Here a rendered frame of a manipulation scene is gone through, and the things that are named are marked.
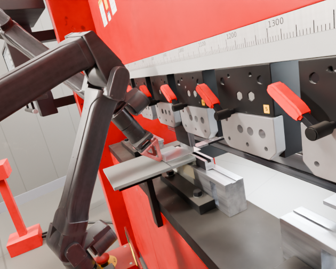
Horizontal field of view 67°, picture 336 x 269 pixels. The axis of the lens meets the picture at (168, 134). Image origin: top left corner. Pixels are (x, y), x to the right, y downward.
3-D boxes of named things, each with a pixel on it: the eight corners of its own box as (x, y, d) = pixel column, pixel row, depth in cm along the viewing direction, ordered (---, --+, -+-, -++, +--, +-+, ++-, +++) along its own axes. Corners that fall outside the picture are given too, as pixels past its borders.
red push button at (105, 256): (97, 264, 75) (94, 255, 74) (111, 259, 76) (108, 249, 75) (99, 274, 72) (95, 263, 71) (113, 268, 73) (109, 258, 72)
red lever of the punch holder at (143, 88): (137, 85, 89) (149, 104, 84) (149, 82, 90) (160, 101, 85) (137, 88, 90) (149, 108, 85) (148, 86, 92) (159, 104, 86)
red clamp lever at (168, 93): (159, 84, 71) (174, 108, 66) (172, 81, 72) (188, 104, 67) (158, 89, 72) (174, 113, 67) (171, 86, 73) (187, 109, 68)
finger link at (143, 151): (162, 149, 87) (145, 129, 83) (171, 154, 80) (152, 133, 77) (148, 163, 86) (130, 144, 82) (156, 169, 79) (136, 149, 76)
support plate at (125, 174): (103, 171, 87) (102, 168, 86) (172, 148, 96) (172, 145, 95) (114, 191, 70) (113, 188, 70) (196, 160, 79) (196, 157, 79)
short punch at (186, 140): (178, 146, 92) (173, 121, 89) (183, 144, 93) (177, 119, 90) (191, 152, 83) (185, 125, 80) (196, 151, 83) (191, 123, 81)
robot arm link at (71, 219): (84, 60, 57) (113, 62, 50) (105, 69, 61) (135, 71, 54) (39, 245, 58) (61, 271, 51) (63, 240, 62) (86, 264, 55)
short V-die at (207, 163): (177, 154, 94) (175, 147, 93) (184, 151, 95) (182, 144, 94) (206, 170, 75) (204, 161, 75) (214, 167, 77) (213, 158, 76)
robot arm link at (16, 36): (-6, 36, 80) (-23, 13, 70) (8, 24, 82) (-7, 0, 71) (105, 119, 82) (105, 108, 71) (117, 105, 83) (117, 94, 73)
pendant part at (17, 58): (19, 102, 186) (0, 52, 177) (37, 98, 193) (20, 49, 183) (26, 102, 150) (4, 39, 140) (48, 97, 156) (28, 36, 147)
